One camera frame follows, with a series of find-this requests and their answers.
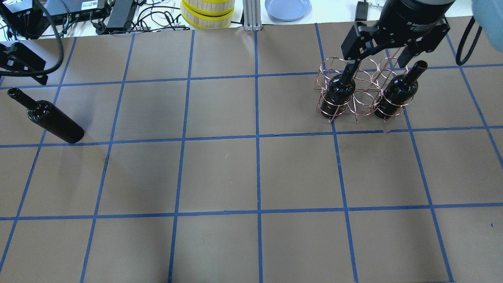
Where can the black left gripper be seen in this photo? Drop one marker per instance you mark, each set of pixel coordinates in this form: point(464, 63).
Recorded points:
point(24, 62)

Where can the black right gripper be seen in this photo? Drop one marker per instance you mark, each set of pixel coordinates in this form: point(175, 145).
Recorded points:
point(415, 12)

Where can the dark wine bottle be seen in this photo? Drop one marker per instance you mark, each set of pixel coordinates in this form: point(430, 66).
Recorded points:
point(46, 115)
point(338, 93)

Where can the dark wine bottle in basket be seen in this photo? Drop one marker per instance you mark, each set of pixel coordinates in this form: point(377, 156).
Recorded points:
point(338, 93)

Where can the yellow rimmed wooden basket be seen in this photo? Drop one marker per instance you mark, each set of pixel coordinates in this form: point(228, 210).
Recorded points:
point(207, 14)

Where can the black power adapter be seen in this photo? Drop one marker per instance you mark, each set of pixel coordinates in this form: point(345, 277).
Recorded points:
point(361, 11)

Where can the blue plate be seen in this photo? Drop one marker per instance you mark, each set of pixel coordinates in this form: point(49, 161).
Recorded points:
point(287, 10)

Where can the copper wire wine basket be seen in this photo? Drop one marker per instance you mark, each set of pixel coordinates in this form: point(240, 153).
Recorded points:
point(371, 80)

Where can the aluminium frame post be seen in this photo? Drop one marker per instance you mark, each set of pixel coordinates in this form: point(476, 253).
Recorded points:
point(252, 15)

